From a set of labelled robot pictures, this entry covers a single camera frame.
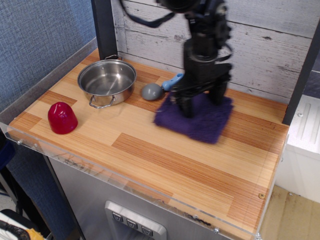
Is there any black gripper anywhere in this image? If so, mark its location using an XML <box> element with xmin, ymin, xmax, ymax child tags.
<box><xmin>171</xmin><ymin>53</ymin><xmax>232</xmax><ymax>118</ymax></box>

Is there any purple cloth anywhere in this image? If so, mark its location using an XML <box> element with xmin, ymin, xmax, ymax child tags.
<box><xmin>154</xmin><ymin>93</ymin><xmax>233</xmax><ymax>144</ymax></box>

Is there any blue grey toy scoop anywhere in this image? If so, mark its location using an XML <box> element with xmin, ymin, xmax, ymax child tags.
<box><xmin>141</xmin><ymin>73</ymin><xmax>184</xmax><ymax>101</ymax></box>

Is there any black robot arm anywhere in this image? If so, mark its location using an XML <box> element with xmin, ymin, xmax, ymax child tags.
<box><xmin>160</xmin><ymin>0</ymin><xmax>232</xmax><ymax>118</ymax></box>

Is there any stainless steel pot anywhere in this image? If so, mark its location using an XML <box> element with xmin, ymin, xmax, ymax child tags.
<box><xmin>77</xmin><ymin>56</ymin><xmax>137</xmax><ymax>109</ymax></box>

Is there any white side cabinet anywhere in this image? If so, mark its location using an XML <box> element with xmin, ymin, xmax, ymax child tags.
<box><xmin>275</xmin><ymin>95</ymin><xmax>320</xmax><ymax>203</ymax></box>

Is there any red plastic dome cup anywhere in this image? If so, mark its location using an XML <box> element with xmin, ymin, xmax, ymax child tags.
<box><xmin>47</xmin><ymin>102</ymin><xmax>78</xmax><ymax>135</ymax></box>

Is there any silver button control panel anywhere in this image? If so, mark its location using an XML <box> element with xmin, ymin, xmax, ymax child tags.
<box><xmin>105</xmin><ymin>200</ymin><xmax>167</xmax><ymax>240</ymax></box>

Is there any stainless steel cabinet front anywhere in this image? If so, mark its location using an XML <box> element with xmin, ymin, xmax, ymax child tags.
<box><xmin>48</xmin><ymin>157</ymin><xmax>226</xmax><ymax>240</ymax></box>

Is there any yellow black object bottom-left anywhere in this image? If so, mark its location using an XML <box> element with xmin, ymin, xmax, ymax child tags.
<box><xmin>0</xmin><ymin>220</ymin><xmax>45</xmax><ymax>240</ymax></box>

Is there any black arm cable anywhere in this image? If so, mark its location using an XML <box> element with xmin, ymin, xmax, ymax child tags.
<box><xmin>118</xmin><ymin>0</ymin><xmax>176</xmax><ymax>28</ymax></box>

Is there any dark right frame post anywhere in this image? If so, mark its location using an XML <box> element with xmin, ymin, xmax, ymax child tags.
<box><xmin>282</xmin><ymin>20</ymin><xmax>320</xmax><ymax>126</ymax></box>

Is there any dark frame post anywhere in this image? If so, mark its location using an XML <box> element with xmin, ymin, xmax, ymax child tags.
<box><xmin>282</xmin><ymin>20</ymin><xmax>320</xmax><ymax>126</ymax></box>
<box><xmin>91</xmin><ymin>0</ymin><xmax>118</xmax><ymax>60</ymax></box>

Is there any dark left frame post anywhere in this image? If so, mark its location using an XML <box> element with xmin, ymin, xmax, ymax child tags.
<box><xmin>91</xmin><ymin>0</ymin><xmax>118</xmax><ymax>60</ymax></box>

